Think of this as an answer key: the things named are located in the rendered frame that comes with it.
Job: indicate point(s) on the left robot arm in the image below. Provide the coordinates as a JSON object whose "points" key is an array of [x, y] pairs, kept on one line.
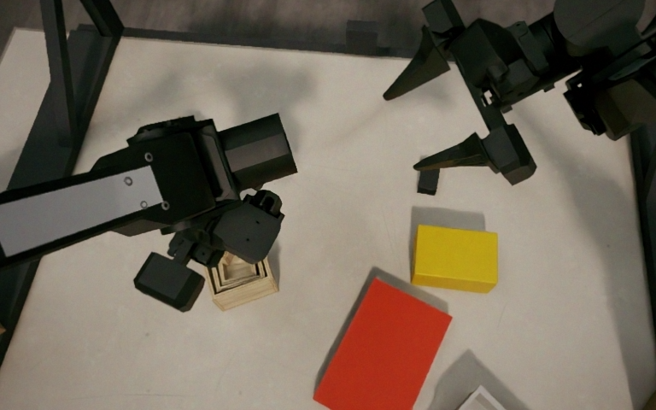
{"points": [[588, 35]]}

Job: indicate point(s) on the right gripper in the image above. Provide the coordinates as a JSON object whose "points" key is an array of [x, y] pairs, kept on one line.
{"points": [[171, 281]]}

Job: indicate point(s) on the red flat rectangular block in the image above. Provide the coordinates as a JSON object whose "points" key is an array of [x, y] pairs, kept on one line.
{"points": [[386, 353]]}

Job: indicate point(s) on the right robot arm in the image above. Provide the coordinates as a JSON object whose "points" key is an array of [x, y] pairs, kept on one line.
{"points": [[157, 181]]}

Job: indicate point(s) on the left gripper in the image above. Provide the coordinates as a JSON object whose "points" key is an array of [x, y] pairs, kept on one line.
{"points": [[504, 149]]}

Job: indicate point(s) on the black metal support frame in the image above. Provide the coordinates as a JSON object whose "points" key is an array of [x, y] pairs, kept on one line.
{"points": [[109, 24]]}

